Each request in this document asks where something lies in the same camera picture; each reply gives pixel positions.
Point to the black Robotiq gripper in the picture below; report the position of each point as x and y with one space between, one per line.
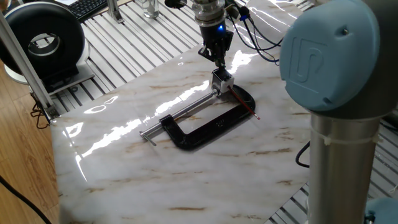
214 35

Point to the black and white pencil sharpener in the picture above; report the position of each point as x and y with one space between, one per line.
222 81

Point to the red pencil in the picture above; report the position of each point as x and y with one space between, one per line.
243 102

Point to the black C-clamp with steel screw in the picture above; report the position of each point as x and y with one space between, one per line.
211 129

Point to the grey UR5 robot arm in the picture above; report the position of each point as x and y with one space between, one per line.
329 56

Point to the small black round object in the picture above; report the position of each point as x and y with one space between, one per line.
174 3

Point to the clear drinking glass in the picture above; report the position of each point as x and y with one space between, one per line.
151 7

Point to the black computer keyboard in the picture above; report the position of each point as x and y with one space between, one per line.
87 7

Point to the marble pattern board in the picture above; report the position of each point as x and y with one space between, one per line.
155 186

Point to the short aluminium bracket post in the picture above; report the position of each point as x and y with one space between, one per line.
114 11

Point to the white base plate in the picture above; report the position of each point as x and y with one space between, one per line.
82 73

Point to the aluminium beam with corner bracket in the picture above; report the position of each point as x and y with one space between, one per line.
21 59

